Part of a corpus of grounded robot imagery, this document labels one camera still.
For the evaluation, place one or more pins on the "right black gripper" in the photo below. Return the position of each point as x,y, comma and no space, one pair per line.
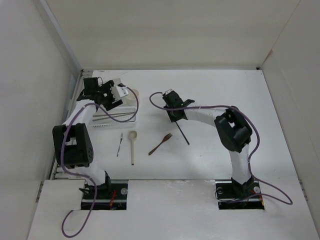
173,119

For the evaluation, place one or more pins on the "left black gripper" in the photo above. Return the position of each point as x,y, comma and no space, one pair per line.
112,102

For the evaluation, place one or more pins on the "brown wooden fork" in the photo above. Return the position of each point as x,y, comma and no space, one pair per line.
165,138

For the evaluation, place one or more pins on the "black chopstick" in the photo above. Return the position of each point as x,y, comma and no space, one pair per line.
181,131

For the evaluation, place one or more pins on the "silver metal chopstick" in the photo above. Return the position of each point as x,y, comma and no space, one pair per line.
118,117

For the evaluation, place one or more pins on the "small silver fork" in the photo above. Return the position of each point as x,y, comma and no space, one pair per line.
120,142

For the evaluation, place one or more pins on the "beige wooden spoon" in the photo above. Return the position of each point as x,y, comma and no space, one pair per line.
132,137

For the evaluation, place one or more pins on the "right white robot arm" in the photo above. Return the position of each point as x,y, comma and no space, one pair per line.
232,128

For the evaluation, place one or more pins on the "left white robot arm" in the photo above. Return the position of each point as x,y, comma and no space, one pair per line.
73,147

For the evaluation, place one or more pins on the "white rectangular box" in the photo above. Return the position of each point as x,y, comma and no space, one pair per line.
117,82

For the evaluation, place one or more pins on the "white round cup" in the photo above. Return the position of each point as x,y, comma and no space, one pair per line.
131,98

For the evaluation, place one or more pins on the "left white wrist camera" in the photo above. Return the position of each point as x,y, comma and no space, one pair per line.
119,91

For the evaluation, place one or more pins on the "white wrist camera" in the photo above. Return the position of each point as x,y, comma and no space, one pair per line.
119,91
167,92

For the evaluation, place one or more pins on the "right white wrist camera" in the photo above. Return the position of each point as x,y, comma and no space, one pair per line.
167,92

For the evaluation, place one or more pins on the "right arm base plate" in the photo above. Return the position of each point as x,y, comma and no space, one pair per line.
229,199

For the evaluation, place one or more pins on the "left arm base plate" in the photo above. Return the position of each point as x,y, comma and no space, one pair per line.
109,198

